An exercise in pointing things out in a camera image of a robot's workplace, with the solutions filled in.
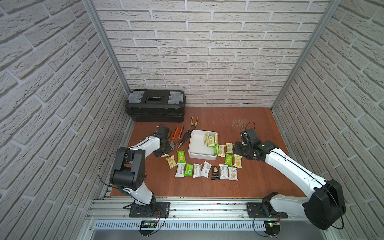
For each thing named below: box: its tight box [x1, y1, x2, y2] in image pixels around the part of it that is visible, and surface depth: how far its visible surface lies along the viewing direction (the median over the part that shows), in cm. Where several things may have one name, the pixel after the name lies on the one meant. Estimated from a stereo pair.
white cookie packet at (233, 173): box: [228, 166, 239, 181], surface depth 87 cm
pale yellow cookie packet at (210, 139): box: [203, 132, 218, 148], surface depth 99 cm
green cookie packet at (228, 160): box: [225, 154, 234, 166], surface depth 92 cm
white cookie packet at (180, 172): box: [175, 162, 186, 178], surface depth 87 cm
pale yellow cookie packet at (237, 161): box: [233, 154, 243, 169], surface depth 91 cm
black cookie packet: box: [211, 166, 221, 181], surface depth 87 cm
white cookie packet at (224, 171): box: [219, 164, 230, 180], surface depth 87 cm
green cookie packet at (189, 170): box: [184, 163, 194, 177], surface depth 87 cm
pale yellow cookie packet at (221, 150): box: [217, 144, 226, 158], surface depth 96 cm
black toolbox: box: [125, 89, 186, 123], surface depth 102 cm
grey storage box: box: [188, 129, 219, 161], surface depth 99 cm
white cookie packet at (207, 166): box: [201, 160, 213, 179], surface depth 89 cm
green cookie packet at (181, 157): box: [176, 150, 186, 164], surface depth 93 cm
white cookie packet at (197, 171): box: [193, 163, 203, 179], surface depth 87 cm
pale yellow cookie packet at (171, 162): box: [166, 155, 178, 170], surface depth 91 cm
